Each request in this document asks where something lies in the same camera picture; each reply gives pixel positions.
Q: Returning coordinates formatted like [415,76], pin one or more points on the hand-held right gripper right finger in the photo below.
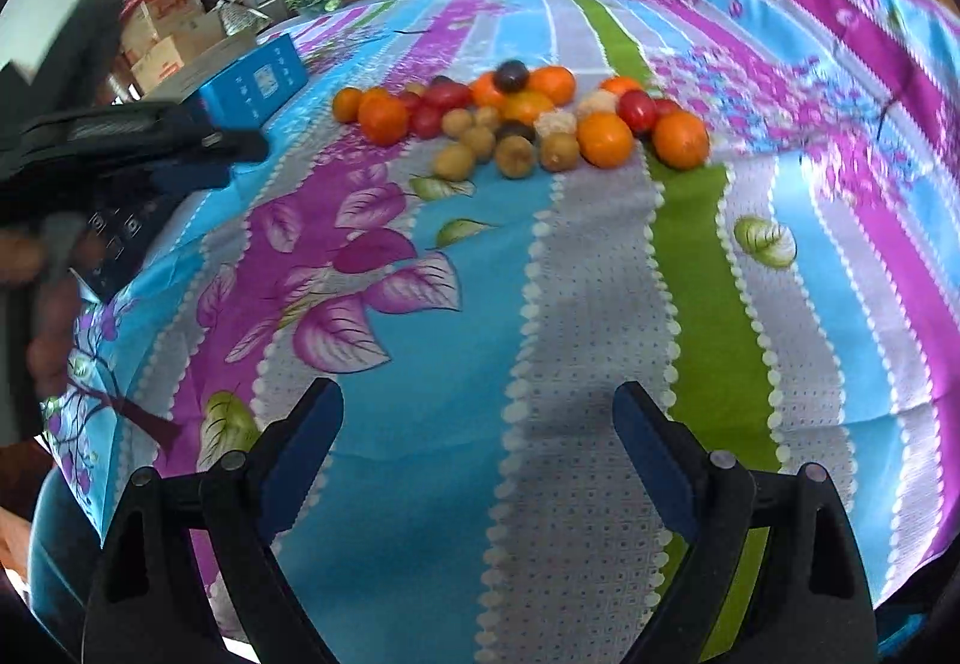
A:
[652,458]

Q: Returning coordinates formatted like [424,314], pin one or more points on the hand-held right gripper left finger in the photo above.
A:
[300,458]

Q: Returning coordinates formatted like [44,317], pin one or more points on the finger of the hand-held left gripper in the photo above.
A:
[225,147]
[191,177]

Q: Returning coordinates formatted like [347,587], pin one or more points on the red plum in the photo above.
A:
[637,111]
[666,107]
[448,96]
[425,120]
[409,102]

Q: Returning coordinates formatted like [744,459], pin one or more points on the dark purple plum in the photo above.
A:
[517,130]
[442,81]
[512,77]

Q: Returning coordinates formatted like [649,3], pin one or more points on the pile of oranges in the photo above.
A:
[604,139]

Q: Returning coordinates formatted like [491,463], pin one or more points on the pale peeled fruit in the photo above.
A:
[600,104]
[555,126]

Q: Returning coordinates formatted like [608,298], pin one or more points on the person's left hand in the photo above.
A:
[52,334]

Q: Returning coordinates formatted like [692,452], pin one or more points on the blue cardboard box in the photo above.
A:
[255,83]

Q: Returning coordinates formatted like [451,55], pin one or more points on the yellow-green flat box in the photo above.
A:
[210,64]

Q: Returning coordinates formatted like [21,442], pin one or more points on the black patterned box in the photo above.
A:
[120,244]

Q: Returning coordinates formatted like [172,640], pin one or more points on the black television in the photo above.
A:
[97,49]

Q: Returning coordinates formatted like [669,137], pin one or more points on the large brown cardboard box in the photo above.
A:
[161,60]

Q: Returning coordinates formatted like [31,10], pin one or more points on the silver foil bag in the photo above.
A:
[240,15]

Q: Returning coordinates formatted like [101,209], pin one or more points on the cardboard box with red print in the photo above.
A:
[172,0]

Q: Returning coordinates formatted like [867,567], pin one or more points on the floral striped bedsheet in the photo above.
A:
[585,304]

